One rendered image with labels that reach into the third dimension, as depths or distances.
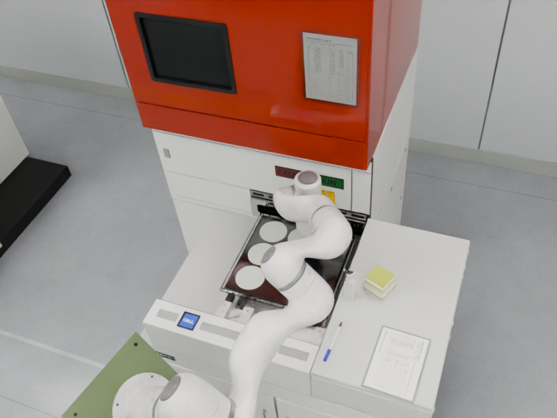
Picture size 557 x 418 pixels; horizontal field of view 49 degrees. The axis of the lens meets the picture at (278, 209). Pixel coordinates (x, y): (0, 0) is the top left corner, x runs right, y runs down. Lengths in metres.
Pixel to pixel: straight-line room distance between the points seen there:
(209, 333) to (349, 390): 0.45
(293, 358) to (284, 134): 0.68
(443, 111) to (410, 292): 1.87
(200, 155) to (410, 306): 0.92
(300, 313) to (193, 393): 0.32
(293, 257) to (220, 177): 0.84
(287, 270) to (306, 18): 0.66
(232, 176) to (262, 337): 0.90
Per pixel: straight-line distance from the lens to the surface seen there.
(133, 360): 1.80
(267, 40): 1.74
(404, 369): 1.80
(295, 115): 1.85
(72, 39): 4.54
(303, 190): 1.86
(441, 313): 1.91
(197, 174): 2.31
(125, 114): 4.43
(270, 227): 2.20
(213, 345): 1.88
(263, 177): 2.17
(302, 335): 1.95
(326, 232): 1.55
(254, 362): 1.46
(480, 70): 3.46
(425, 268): 2.01
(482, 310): 3.13
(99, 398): 1.77
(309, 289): 1.52
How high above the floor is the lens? 2.54
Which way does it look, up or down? 46 degrees down
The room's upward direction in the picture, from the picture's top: 6 degrees counter-clockwise
